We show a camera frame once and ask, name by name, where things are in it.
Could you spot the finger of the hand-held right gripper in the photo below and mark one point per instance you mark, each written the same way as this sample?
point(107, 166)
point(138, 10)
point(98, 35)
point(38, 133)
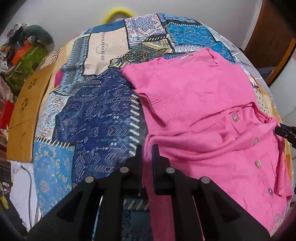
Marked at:
point(285, 133)

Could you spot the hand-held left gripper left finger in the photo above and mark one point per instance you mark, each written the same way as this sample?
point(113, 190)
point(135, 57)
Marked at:
point(136, 166)

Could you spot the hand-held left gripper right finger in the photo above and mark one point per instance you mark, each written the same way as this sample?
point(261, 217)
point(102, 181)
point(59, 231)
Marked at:
point(159, 176)

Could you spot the pink cardigan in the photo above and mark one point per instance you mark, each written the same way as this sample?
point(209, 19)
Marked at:
point(196, 92)

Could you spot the patchwork printed blanket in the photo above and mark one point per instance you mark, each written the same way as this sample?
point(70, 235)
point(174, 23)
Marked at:
point(92, 115)

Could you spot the grey checked bedsheet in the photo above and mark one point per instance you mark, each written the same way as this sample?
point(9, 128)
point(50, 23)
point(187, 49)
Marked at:
point(240, 55)

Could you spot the wooden door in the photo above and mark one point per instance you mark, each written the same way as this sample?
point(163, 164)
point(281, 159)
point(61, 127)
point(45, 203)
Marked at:
point(270, 34)

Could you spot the wooden lap desk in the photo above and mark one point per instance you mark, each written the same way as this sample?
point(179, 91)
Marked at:
point(25, 120)

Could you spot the green storage basket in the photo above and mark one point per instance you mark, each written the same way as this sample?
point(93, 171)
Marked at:
point(27, 60)

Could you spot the yellow foam tube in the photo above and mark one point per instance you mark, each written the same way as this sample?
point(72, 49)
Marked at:
point(115, 10)

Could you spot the orange box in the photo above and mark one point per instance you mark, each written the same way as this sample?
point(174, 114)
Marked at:
point(22, 52)

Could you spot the grey plush toy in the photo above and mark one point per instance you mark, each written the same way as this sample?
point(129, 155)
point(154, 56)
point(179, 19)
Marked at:
point(39, 34)

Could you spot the pile of clutter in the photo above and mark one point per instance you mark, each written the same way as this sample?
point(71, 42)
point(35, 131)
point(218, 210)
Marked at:
point(11, 34)

